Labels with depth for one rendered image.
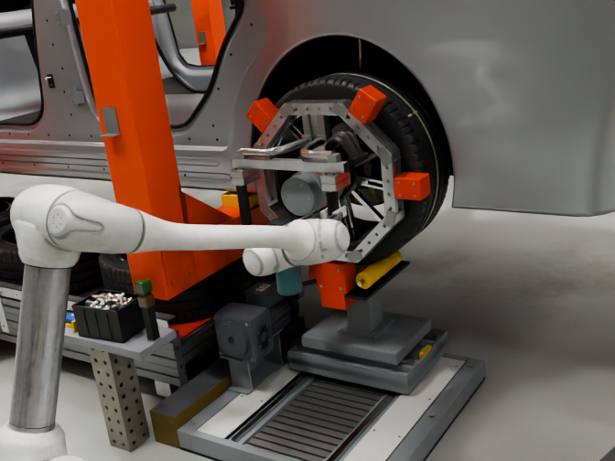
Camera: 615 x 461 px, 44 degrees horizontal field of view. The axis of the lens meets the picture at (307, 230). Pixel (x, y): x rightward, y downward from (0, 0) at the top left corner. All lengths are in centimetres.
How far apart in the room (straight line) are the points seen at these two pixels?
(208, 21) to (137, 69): 332
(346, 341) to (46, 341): 133
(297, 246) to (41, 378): 65
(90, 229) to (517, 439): 163
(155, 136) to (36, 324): 95
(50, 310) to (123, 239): 26
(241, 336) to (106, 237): 117
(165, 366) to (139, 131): 93
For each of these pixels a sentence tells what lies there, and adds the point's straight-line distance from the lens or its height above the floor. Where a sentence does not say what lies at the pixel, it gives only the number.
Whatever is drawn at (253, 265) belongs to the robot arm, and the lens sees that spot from 195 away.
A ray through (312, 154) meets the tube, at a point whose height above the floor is 100.
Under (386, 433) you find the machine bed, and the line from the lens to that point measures 257.
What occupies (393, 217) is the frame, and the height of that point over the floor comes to 76.
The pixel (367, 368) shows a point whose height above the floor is 17.
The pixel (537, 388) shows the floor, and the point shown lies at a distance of 294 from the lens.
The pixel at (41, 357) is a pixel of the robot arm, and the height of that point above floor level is 79.
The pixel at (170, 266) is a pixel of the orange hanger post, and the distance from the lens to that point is 261.
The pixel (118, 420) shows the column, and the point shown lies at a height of 12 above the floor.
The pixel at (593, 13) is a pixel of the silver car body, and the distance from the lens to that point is 225.
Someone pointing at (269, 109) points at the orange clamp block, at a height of 109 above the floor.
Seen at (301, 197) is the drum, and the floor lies 85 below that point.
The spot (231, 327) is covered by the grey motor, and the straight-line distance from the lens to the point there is 270.
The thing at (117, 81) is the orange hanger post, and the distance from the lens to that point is 247.
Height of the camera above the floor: 152
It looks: 19 degrees down
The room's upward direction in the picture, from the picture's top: 7 degrees counter-clockwise
